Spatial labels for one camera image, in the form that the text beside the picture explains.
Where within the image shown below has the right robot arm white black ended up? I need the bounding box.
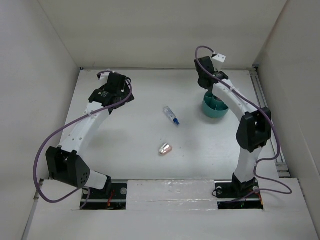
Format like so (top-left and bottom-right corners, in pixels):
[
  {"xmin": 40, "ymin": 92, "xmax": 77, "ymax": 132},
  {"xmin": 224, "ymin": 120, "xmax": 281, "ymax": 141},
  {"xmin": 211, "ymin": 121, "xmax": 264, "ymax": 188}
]
[{"xmin": 194, "ymin": 56, "xmax": 271, "ymax": 197}]

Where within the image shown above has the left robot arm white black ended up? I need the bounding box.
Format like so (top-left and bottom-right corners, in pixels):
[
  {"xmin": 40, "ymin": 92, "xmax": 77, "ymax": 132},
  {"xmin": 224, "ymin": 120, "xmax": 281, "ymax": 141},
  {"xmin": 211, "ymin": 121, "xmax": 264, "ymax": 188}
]
[{"xmin": 45, "ymin": 70, "xmax": 134, "ymax": 199}]

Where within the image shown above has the teal round compartment organizer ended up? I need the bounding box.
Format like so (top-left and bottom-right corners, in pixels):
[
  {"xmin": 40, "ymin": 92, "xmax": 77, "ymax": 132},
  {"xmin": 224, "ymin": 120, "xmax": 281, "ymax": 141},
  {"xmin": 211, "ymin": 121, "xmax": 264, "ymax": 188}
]
[{"xmin": 201, "ymin": 91, "xmax": 229, "ymax": 119}]

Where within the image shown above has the clear glue bottle blue cap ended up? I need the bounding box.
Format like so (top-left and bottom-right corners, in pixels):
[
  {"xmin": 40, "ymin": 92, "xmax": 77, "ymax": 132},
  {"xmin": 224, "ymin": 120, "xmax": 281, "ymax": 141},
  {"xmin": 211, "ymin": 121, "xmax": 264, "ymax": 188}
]
[{"xmin": 163, "ymin": 106, "xmax": 180, "ymax": 126}]

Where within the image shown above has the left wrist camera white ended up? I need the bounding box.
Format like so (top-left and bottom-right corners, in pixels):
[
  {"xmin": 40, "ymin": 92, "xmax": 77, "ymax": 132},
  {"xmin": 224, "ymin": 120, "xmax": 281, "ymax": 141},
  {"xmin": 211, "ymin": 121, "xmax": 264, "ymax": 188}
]
[{"xmin": 97, "ymin": 70, "xmax": 113, "ymax": 82}]

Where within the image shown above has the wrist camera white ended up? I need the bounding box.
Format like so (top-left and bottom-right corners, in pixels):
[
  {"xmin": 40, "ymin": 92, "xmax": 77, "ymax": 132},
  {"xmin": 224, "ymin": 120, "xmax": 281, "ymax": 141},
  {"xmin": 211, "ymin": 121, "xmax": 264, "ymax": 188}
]
[
  {"xmin": 211, "ymin": 53, "xmax": 226, "ymax": 71},
  {"xmin": 97, "ymin": 70, "xmax": 113, "ymax": 82}
]

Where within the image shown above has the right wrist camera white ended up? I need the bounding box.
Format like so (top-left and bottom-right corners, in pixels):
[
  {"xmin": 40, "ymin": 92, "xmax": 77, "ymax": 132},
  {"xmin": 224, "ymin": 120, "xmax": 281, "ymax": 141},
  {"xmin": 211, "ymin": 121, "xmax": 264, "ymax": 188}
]
[{"xmin": 211, "ymin": 53, "xmax": 226, "ymax": 71}]

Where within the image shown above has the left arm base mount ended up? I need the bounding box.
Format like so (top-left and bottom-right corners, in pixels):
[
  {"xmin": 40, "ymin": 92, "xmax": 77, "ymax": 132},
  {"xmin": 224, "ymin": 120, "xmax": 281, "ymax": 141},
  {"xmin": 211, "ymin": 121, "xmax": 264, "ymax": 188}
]
[{"xmin": 80, "ymin": 180, "xmax": 128, "ymax": 211}]

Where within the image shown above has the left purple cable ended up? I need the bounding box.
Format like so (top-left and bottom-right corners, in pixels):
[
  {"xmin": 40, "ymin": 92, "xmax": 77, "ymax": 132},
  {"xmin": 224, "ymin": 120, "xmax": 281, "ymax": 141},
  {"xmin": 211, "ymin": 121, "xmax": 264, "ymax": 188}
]
[{"xmin": 33, "ymin": 70, "xmax": 133, "ymax": 210}]

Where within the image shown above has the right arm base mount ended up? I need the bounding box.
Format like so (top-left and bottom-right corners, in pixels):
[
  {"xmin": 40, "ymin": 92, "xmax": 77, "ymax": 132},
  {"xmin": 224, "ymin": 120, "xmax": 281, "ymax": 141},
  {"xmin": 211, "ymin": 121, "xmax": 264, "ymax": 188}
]
[{"xmin": 212, "ymin": 180, "xmax": 264, "ymax": 210}]

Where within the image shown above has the aluminium rail right side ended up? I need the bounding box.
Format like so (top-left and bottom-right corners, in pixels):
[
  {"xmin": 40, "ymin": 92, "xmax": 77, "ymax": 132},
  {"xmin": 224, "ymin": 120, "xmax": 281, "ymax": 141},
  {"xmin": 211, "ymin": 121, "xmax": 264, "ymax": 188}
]
[{"xmin": 249, "ymin": 64, "xmax": 292, "ymax": 176}]

